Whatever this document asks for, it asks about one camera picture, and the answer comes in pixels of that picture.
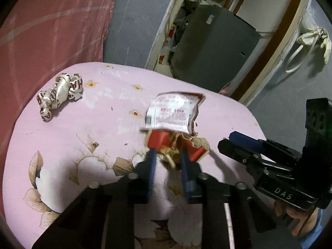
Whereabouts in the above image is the wooden door frame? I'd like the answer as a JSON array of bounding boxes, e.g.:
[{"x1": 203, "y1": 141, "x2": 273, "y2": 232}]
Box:
[{"x1": 145, "y1": 0, "x2": 313, "y2": 107}]

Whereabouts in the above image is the grey washing machine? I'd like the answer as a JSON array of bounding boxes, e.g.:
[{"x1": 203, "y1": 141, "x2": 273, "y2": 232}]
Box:
[{"x1": 170, "y1": 5, "x2": 262, "y2": 95}]

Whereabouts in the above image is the person's right hand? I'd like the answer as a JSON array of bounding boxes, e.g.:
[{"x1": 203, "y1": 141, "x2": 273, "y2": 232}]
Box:
[{"x1": 274, "y1": 201, "x2": 322, "y2": 239}]

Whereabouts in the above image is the white hose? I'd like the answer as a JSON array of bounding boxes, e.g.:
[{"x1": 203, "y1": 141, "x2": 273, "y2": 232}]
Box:
[{"x1": 285, "y1": 43, "x2": 317, "y2": 74}]

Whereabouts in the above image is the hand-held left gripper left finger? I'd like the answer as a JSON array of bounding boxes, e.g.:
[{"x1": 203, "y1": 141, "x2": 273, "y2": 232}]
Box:
[{"x1": 32, "y1": 148, "x2": 157, "y2": 249}]

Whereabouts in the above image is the clear plastic bag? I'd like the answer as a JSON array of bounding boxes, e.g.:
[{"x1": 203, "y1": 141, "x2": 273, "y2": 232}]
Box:
[{"x1": 174, "y1": 0, "x2": 200, "y2": 32}]

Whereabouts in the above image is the person's right forearm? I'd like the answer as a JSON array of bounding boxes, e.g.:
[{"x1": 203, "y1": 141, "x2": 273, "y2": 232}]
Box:
[{"x1": 301, "y1": 209, "x2": 325, "y2": 249}]

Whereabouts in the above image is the pink checked cloth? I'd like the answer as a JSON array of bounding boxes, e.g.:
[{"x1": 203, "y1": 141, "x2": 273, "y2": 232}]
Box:
[{"x1": 0, "y1": 0, "x2": 123, "y2": 166}]

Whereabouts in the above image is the pink floral blanket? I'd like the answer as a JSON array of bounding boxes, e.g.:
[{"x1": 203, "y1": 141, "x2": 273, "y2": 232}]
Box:
[{"x1": 2, "y1": 62, "x2": 269, "y2": 249}]

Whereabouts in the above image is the red and white plastic bag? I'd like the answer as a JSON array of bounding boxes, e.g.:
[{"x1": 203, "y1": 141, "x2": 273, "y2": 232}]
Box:
[{"x1": 159, "y1": 23, "x2": 177, "y2": 65}]

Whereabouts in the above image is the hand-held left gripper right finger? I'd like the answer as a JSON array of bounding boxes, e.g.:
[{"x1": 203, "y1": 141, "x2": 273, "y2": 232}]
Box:
[{"x1": 180, "y1": 148, "x2": 303, "y2": 249}]

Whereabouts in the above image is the white label brown packet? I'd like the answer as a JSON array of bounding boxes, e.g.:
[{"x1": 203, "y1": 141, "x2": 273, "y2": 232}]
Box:
[{"x1": 140, "y1": 91, "x2": 206, "y2": 135}]

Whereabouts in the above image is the white printed ribbon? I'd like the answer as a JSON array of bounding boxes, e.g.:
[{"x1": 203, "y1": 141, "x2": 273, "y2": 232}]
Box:
[{"x1": 36, "y1": 72, "x2": 84, "y2": 123}]

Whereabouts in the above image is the cream rubber glove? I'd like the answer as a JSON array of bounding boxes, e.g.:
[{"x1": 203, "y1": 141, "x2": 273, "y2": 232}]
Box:
[
  {"x1": 297, "y1": 27, "x2": 322, "y2": 45},
  {"x1": 320, "y1": 30, "x2": 332, "y2": 64}
]

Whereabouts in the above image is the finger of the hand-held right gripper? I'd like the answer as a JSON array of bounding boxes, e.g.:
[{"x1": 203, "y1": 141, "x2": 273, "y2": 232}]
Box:
[
  {"x1": 229, "y1": 131, "x2": 275, "y2": 154},
  {"x1": 217, "y1": 139, "x2": 267, "y2": 179}
]

